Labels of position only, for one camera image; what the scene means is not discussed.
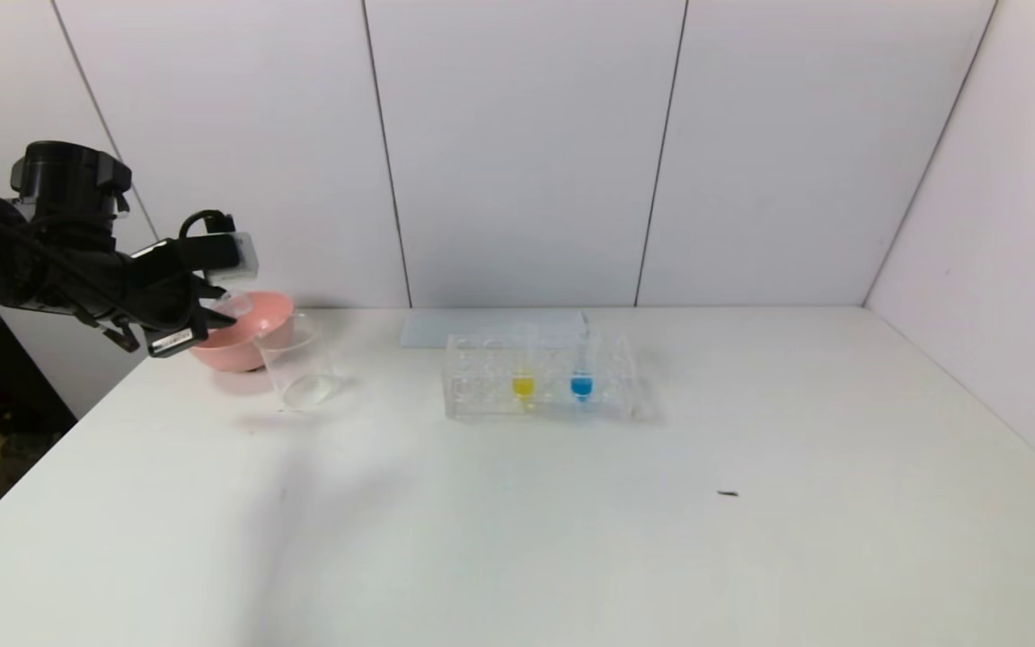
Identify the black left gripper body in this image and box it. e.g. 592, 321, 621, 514
119, 237, 209, 359

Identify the test tube with red pigment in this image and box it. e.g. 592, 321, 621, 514
212, 292, 254, 325

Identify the clear glass beaker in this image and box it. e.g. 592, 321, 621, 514
254, 313, 345, 413

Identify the test tube with yellow pigment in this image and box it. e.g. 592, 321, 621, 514
512, 325, 538, 403

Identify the test tube with blue pigment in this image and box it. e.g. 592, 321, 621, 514
570, 323, 597, 403

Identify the clear acrylic test tube rack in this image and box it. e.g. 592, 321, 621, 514
443, 331, 640, 421

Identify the pink plastic bowl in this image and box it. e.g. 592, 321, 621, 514
190, 290, 296, 373

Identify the white paper sheet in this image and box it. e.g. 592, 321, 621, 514
400, 311, 590, 350

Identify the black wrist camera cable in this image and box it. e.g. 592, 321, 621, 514
178, 208, 237, 240

